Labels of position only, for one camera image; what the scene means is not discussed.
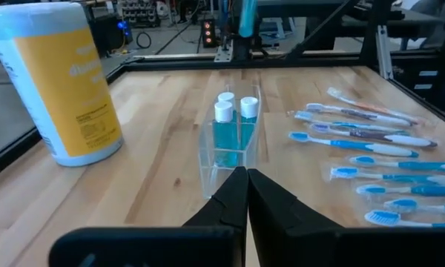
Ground computer tower red lights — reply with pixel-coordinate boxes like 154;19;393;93
201;18;217;48

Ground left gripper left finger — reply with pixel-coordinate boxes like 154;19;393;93
182;165;250;228

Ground purple toothbrush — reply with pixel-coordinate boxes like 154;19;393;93
309;122;438;148
304;102;415;127

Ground blue mouthwash bottle white cap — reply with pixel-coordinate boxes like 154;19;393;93
239;96;260;151
211;100;240;168
217;91;236;105

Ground silver frame bracket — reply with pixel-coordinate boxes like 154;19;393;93
376;24;394;79
214;39;234;62

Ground blue cylinder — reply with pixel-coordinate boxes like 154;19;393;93
238;0;259;39

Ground yellow white wipes canister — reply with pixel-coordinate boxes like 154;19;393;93
0;1;125;168

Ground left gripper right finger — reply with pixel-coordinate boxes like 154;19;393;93
248;168;343;229

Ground clear acrylic organizer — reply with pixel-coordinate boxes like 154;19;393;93
197;83;263;200

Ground parts shelf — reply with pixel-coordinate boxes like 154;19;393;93
116;0;162;27

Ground black box blue light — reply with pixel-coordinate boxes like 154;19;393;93
92;13;134;56

